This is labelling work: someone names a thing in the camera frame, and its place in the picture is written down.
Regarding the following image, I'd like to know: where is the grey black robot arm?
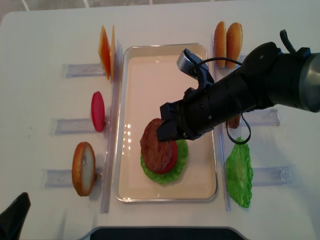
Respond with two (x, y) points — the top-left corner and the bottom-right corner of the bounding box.
(157, 42), (320, 141)

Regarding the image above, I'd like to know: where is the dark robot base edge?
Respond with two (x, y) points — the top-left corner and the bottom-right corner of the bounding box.
(90, 227), (245, 240)

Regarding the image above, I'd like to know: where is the clear holder for left bun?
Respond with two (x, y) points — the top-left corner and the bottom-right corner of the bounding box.
(41, 168), (104, 189)

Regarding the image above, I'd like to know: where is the long clear rail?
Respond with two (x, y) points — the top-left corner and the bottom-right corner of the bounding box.
(101, 42), (123, 213)
(210, 34), (231, 212)

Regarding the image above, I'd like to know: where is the right long clear rail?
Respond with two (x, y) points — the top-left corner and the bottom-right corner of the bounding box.
(210, 34), (231, 212)

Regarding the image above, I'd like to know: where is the clear holder for lettuce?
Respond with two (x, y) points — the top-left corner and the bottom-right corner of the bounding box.
(252, 165), (298, 187)

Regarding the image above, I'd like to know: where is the clear holder for cheese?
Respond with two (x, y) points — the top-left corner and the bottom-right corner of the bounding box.
(62, 63), (106, 78)

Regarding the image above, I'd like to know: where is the clear holder for patties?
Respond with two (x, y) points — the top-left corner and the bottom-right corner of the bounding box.
(243, 108), (285, 127)

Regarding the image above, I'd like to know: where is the left long clear rail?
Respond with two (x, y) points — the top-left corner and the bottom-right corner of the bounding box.
(101, 42), (123, 213)

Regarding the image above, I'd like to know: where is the brown meat patty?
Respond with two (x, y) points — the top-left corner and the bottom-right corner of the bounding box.
(227, 115), (241, 129)
(140, 118), (172, 172)

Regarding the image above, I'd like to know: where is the green lettuce leaf on stack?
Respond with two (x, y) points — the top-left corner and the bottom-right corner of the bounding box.
(140, 140), (189, 185)

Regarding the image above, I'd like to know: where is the standing green lettuce leaf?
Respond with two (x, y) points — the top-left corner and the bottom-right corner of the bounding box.
(225, 143), (254, 208)

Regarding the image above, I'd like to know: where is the clear holder for tomato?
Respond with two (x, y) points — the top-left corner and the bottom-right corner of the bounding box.
(49, 118), (97, 136)

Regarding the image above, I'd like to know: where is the bun slice near tray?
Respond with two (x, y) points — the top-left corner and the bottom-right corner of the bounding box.
(213, 21), (227, 58)

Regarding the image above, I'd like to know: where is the white rectangular tray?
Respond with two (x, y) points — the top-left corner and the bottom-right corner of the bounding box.
(112, 43), (218, 202)

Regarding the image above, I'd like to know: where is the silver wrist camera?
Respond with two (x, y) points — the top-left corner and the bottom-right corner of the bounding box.
(176, 48), (203, 79)

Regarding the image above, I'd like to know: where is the red tomato slice on stack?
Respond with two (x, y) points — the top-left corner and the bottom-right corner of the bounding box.
(155, 141), (178, 175)

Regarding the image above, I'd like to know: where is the standing bun slice left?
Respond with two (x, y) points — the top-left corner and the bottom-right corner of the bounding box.
(72, 142), (96, 197)

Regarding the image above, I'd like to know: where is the orange cheese slice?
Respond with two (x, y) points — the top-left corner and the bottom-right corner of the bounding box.
(98, 25), (111, 80)

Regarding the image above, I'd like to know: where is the bun slice far right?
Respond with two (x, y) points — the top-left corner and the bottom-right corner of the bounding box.
(226, 22), (243, 61)

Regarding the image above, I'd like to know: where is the standing red tomato slice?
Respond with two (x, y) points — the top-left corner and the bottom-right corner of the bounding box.
(91, 91), (106, 132)

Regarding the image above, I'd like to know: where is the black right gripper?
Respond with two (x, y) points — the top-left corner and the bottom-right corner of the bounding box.
(156, 42), (282, 142)

